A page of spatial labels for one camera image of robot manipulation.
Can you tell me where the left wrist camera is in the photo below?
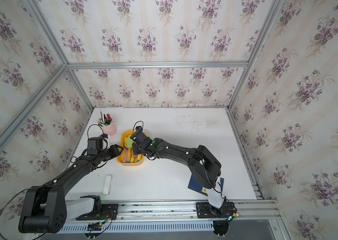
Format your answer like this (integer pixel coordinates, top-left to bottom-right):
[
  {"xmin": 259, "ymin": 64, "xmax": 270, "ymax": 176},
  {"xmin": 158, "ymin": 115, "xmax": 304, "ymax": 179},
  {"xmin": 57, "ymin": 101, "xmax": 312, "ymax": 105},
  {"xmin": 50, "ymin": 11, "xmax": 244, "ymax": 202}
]
[{"xmin": 86, "ymin": 137, "xmax": 108, "ymax": 156}]

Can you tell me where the blue book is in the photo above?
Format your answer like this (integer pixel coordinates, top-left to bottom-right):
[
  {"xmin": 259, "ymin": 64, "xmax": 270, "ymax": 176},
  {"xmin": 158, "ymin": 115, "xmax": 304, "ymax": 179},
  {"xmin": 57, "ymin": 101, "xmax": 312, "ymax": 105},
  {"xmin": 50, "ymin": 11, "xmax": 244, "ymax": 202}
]
[{"xmin": 188, "ymin": 175, "xmax": 225, "ymax": 196}]

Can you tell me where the green round spatula wooden handle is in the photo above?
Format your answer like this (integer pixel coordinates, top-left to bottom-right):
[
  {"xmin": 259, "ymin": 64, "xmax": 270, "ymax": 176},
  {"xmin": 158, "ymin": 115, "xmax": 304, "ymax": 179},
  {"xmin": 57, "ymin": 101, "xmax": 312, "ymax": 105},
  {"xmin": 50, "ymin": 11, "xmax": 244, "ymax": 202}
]
[{"xmin": 125, "ymin": 135, "xmax": 134, "ymax": 163}]

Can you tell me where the pink pen cup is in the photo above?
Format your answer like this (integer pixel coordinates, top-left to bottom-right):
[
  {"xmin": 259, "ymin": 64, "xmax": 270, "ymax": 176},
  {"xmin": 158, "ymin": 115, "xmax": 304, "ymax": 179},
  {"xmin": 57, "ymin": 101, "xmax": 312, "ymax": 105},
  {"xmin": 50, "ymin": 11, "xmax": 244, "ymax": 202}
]
[{"xmin": 97, "ymin": 111, "xmax": 117, "ymax": 136}]

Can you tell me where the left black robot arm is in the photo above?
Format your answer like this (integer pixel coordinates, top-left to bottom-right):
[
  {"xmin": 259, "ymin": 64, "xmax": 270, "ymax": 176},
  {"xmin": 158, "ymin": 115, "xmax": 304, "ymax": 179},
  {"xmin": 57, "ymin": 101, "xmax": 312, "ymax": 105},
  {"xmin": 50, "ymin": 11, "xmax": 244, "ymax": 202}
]
[{"xmin": 18, "ymin": 145, "xmax": 123, "ymax": 234}]

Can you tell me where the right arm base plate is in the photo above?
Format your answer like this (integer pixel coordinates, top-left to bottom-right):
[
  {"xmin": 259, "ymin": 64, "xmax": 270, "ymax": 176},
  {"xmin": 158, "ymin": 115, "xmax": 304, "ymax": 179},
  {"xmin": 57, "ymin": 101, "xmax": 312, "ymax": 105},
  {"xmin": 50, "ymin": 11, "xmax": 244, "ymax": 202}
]
[{"xmin": 196, "ymin": 201, "xmax": 239, "ymax": 220}]

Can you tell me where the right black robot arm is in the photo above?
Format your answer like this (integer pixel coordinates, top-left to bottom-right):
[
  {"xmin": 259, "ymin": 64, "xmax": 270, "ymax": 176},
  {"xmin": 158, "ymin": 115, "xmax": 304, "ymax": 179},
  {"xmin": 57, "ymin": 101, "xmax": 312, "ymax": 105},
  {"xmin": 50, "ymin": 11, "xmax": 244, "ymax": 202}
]
[{"xmin": 130, "ymin": 130, "xmax": 225, "ymax": 209}]

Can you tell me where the yellow storage box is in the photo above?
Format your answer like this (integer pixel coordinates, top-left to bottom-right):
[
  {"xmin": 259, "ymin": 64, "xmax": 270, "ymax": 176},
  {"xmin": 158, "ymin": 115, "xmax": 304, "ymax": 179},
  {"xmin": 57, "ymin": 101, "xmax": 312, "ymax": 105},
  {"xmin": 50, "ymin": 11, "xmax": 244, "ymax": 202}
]
[{"xmin": 117, "ymin": 130, "xmax": 144, "ymax": 167}]

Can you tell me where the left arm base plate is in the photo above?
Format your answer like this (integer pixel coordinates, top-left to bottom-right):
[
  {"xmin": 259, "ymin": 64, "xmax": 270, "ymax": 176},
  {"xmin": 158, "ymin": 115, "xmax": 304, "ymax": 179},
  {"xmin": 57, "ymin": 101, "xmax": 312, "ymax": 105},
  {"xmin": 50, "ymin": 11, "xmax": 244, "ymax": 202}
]
[{"xmin": 75, "ymin": 204, "xmax": 119, "ymax": 221}]

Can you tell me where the white eraser bar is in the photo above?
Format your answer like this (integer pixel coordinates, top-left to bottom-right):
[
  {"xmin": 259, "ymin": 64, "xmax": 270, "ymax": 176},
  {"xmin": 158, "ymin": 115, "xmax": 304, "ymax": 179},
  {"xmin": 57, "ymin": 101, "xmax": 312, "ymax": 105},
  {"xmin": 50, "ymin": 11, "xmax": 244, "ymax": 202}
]
[{"xmin": 103, "ymin": 175, "xmax": 113, "ymax": 196}]

